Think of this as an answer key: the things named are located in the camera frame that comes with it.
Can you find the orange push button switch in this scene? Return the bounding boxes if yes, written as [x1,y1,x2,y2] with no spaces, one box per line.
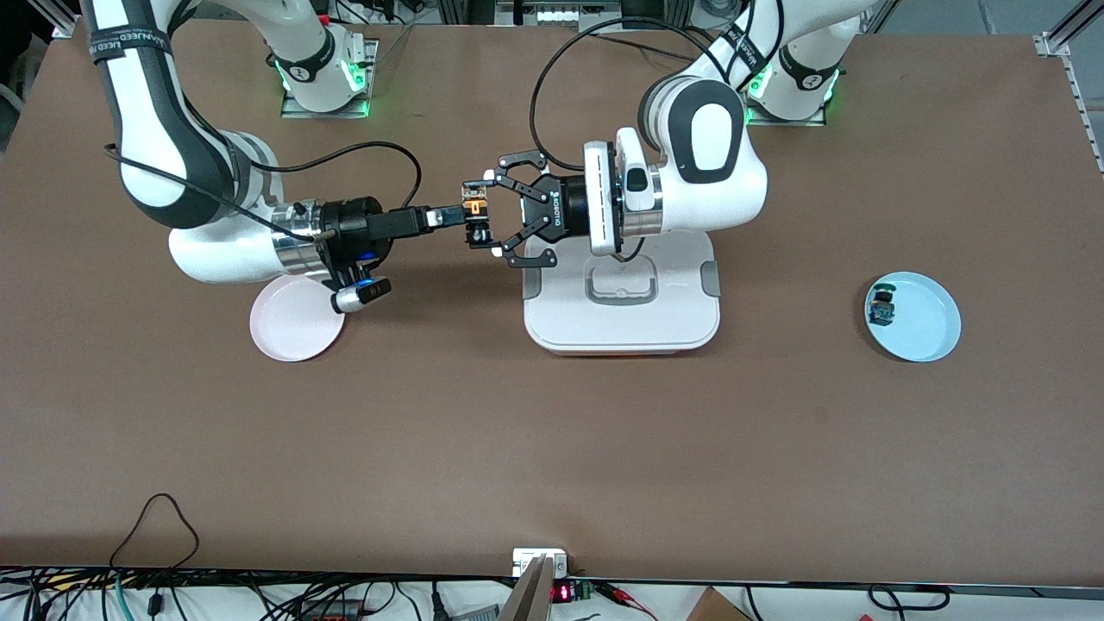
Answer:
[461,180,495,252]

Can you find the pale pink round plate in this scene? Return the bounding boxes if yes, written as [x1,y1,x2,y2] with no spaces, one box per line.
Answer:
[249,276,347,363]

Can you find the white lidded box grey latches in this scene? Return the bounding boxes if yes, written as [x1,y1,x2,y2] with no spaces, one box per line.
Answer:
[523,229,721,357]

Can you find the small white electronics box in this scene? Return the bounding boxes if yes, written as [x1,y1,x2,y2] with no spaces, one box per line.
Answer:
[512,549,569,579]

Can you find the grey aluminium bar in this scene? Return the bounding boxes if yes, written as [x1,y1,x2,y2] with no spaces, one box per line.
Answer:
[500,555,555,621]

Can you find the light blue round plate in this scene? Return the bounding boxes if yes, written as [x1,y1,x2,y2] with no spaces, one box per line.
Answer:
[864,272,963,363]

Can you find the brown cardboard piece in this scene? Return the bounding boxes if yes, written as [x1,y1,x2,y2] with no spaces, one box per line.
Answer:
[686,586,753,621]

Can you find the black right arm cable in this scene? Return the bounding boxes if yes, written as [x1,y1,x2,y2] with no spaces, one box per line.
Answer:
[103,141,424,242]

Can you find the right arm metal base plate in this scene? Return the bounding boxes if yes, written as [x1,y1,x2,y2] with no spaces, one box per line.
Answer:
[280,38,380,120]

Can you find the aluminium frame rail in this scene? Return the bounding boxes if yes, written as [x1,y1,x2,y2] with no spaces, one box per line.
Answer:
[495,0,624,36]

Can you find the black cable to arm base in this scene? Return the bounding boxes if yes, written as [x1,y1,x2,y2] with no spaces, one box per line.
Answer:
[585,31,691,58]

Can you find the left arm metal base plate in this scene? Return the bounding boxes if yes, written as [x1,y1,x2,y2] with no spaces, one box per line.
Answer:
[732,73,828,128]

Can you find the thin black looped cable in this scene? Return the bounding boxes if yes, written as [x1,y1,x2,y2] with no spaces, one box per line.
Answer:
[110,492,202,571]

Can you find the green blue push button switch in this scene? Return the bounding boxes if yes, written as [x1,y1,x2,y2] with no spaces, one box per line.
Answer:
[867,281,899,327]

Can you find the aluminium frame corner profile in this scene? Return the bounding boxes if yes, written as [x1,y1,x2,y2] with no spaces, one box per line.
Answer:
[33,0,84,37]

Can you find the red clip lead wires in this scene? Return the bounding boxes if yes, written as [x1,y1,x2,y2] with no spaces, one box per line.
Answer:
[595,581,658,621]

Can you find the black flat looped cable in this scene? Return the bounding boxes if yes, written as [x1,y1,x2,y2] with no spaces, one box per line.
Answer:
[866,584,951,612]

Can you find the aluminium frame profile with bracket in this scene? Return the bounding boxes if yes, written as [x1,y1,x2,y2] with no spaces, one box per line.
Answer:
[1032,0,1104,173]

